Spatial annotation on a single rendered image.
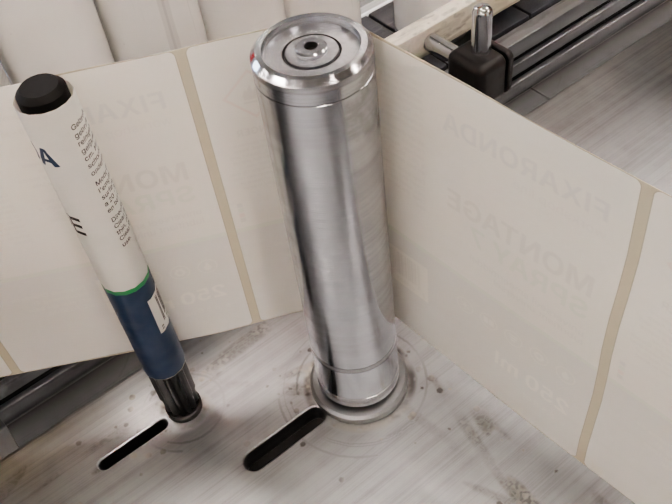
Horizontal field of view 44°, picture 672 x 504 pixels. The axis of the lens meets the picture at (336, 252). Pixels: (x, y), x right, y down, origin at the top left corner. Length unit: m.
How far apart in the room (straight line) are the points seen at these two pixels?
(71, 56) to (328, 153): 0.19
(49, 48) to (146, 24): 0.05
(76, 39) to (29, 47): 0.02
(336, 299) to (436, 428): 0.09
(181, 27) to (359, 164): 0.19
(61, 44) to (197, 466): 0.20
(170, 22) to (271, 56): 0.18
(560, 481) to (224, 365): 0.16
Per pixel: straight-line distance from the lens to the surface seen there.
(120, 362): 0.49
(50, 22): 0.41
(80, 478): 0.40
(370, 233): 0.29
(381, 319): 0.33
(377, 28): 0.60
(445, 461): 0.37
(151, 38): 0.44
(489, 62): 0.50
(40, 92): 0.27
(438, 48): 0.53
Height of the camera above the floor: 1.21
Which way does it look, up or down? 48 degrees down
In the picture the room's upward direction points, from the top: 9 degrees counter-clockwise
